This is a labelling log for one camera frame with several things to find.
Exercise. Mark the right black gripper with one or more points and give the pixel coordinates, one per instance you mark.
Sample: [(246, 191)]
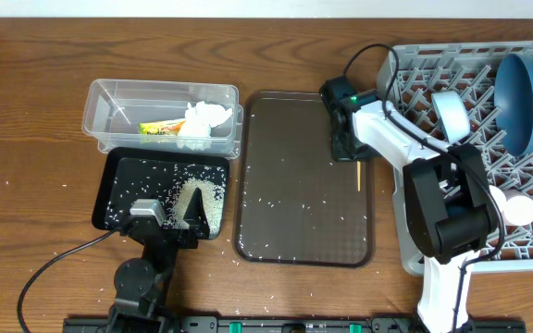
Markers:
[(346, 151)]

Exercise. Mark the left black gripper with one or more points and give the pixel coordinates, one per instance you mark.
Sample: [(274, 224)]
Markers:
[(191, 238)]

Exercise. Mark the wooden chopstick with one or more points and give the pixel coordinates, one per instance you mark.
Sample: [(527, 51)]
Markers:
[(358, 175)]

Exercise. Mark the white tissue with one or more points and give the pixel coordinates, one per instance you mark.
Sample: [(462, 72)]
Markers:
[(195, 132)]

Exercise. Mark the yellow green snack wrapper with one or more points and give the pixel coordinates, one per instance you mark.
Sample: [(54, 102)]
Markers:
[(163, 127)]

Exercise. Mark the light blue white bowl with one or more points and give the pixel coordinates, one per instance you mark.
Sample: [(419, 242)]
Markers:
[(452, 115)]

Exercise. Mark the white green cup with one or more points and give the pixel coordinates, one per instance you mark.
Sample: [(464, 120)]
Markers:
[(499, 197)]

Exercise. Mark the pink white cup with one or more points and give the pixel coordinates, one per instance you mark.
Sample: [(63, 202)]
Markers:
[(518, 209)]

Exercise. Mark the blue plate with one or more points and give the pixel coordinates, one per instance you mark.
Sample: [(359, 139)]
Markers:
[(513, 96)]

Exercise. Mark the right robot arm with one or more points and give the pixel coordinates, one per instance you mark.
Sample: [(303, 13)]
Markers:
[(449, 211)]

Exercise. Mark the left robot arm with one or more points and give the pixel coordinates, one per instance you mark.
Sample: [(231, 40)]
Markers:
[(141, 283)]

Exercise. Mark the grey dishwasher rack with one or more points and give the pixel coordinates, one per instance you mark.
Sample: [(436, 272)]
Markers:
[(416, 71)]

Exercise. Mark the white rice pile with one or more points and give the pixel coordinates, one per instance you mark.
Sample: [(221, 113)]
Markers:
[(170, 183)]

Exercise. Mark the black plastic tray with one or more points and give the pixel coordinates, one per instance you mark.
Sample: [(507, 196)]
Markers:
[(117, 154)]

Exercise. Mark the brown serving tray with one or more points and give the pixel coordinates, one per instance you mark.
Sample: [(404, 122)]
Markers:
[(296, 205)]

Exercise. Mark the clear plastic bin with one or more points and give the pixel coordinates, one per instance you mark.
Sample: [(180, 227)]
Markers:
[(115, 109)]

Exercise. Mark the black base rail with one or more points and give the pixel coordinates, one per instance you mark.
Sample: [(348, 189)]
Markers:
[(209, 324)]

